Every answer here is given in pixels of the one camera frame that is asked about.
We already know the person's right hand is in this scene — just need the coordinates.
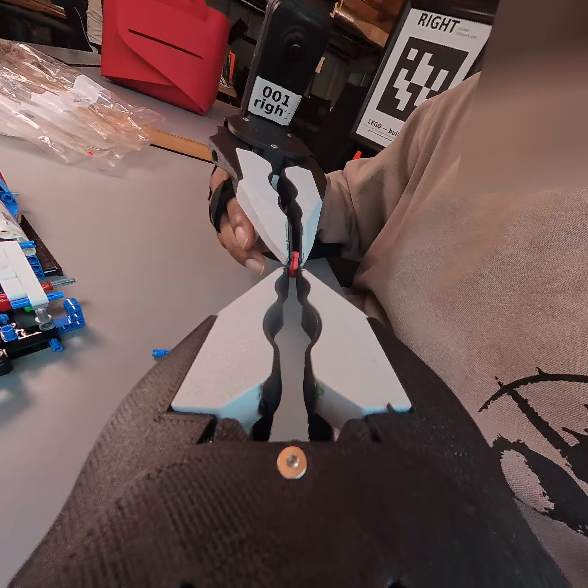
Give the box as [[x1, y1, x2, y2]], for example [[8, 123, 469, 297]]
[[209, 171, 282, 277]]

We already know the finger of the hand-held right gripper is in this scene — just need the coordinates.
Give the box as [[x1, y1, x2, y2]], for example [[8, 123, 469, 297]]
[[281, 164, 324, 268], [236, 147, 295, 267]]

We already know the grey desk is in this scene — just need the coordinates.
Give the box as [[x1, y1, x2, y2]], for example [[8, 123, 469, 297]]
[[0, 46, 354, 586]]

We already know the clear plastic bag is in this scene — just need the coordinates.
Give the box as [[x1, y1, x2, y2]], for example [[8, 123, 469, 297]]
[[0, 39, 165, 179]]

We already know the black printed toy box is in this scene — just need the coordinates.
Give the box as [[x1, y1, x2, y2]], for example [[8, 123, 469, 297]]
[[18, 216, 63, 277]]

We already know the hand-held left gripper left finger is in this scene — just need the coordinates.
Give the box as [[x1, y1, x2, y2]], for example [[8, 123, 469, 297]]
[[170, 268, 288, 437]]

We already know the red cardboard box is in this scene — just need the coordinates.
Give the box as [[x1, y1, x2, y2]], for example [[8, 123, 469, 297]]
[[101, 0, 231, 115]]

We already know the black framed marker sign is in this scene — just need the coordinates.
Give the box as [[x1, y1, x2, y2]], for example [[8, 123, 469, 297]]
[[351, 7, 493, 149]]

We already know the person's right forearm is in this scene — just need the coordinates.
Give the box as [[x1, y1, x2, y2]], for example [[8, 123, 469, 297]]
[[317, 73, 465, 258]]

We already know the toy brick car model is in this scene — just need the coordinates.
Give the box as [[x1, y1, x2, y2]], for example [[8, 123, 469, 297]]
[[0, 175, 86, 376]]

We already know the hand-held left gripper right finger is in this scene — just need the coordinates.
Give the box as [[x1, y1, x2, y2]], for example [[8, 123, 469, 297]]
[[295, 269, 413, 439]]

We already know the person's beige sweater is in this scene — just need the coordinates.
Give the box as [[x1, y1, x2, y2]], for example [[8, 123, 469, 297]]
[[349, 184, 588, 588]]

